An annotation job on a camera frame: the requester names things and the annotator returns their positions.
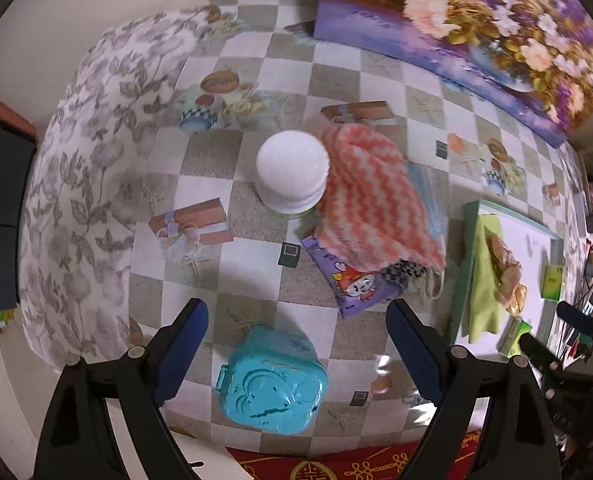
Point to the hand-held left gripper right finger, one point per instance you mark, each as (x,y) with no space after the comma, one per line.
(416,350)

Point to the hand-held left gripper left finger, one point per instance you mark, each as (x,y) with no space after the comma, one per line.
(181,350)

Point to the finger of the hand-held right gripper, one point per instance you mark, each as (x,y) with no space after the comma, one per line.
(539,352)
(576,317)

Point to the green tissue packet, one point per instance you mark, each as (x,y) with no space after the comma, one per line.
(551,282)
(514,337)

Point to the beige round sponge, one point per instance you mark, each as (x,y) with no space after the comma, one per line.
(517,300)

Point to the light green cloth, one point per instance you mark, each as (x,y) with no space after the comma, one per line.
(481,300)

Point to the pink floral cloth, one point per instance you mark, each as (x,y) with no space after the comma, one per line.
(501,260)

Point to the white tray teal rim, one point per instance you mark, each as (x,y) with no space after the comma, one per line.
(521,240)

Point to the pink white wavy cloth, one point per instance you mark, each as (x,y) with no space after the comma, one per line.
(371,200)

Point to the black white checkered cloth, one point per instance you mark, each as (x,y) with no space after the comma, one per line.
(406,270)

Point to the purple cartoon packet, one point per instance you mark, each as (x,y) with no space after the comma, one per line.
(356,290)

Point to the teal plastic box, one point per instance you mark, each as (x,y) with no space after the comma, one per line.
(271,390)

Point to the red patterned mat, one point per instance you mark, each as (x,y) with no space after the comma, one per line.
(326,467)

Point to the grey leaf print cloth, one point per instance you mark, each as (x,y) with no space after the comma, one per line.
(76,210)

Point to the white pill bottle green label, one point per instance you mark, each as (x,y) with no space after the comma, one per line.
(291,165)

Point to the flower painting canvas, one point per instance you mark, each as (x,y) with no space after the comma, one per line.
(476,10)

